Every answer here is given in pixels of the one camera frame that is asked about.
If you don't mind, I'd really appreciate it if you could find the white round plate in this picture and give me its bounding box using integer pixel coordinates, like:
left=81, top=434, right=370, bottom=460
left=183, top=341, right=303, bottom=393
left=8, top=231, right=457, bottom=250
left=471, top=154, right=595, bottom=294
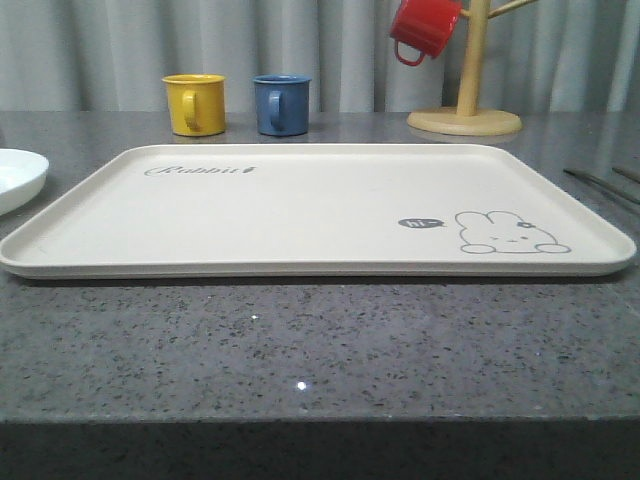
left=0, top=148, right=49, bottom=215

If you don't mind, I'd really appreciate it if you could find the beige rabbit serving tray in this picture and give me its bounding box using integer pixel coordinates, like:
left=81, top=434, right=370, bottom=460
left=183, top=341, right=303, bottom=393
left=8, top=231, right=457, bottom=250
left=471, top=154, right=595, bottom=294
left=1, top=144, right=636, bottom=279

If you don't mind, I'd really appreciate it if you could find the blue enamel mug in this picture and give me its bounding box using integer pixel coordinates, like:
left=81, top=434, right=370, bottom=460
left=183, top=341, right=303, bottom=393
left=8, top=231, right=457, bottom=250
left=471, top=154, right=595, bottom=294
left=253, top=74, right=311, bottom=137

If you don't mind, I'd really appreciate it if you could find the yellow enamel mug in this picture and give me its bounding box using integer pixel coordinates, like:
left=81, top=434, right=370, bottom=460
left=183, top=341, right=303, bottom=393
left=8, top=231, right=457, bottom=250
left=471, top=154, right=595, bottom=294
left=162, top=74, right=226, bottom=137

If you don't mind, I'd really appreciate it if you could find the wooden mug tree stand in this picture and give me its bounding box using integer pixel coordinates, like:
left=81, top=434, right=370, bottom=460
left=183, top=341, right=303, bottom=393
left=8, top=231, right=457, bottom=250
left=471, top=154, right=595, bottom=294
left=407, top=0, right=530, bottom=136

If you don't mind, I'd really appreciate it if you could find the red enamel mug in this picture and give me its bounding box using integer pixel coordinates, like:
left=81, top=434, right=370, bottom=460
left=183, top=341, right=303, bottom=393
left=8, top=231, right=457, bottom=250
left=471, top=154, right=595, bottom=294
left=390, top=0, right=463, bottom=66

